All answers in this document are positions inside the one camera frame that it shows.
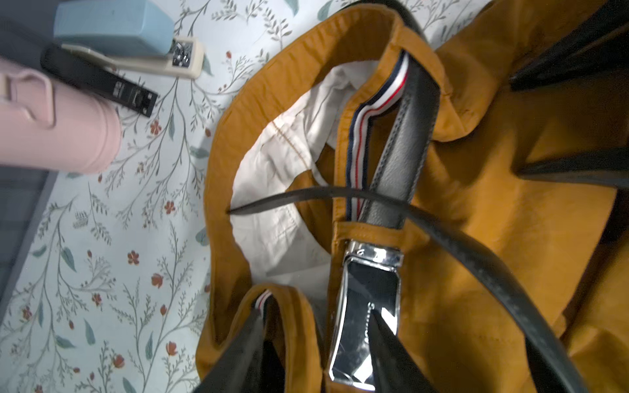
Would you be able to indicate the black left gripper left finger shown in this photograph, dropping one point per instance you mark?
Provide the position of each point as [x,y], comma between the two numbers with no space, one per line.
[239,368]

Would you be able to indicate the black stapler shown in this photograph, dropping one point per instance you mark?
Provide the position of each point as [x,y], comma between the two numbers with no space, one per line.
[82,74]

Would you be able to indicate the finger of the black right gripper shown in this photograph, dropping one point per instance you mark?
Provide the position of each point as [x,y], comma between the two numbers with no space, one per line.
[606,168]
[598,45]

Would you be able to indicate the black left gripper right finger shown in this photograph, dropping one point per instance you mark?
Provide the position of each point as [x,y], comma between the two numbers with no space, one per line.
[393,368]

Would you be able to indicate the mustard brown trousers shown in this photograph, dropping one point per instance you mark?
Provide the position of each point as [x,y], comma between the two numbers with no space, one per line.
[596,317]

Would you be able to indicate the pink metal pen cup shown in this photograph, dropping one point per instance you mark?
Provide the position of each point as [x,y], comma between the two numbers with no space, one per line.
[49,125]

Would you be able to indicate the black leather belt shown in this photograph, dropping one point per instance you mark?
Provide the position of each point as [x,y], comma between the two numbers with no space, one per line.
[360,168]

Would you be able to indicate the light blue stapler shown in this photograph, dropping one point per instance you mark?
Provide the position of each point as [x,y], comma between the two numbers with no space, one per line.
[127,35]

